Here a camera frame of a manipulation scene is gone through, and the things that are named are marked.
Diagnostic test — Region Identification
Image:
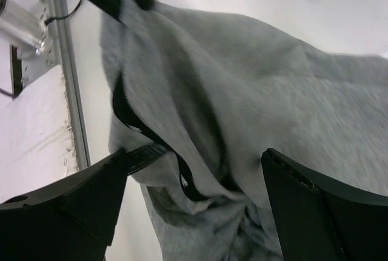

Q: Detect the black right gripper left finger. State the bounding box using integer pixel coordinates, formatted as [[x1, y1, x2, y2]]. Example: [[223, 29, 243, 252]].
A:
[[1, 150, 127, 260]]

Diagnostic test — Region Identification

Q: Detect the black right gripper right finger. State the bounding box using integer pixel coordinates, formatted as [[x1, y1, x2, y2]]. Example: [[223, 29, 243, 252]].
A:
[[261, 148, 387, 261]]

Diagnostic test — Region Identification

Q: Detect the white foam front board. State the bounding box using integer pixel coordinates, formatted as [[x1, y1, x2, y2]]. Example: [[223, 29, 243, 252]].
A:
[[1, 65, 78, 202]]

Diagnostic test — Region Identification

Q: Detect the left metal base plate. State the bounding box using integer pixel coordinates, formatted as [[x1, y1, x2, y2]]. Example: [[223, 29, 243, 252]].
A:
[[1, 0, 62, 95]]

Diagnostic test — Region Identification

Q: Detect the grey t shirt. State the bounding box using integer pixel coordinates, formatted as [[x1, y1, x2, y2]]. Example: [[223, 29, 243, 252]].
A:
[[100, 0, 387, 260]]

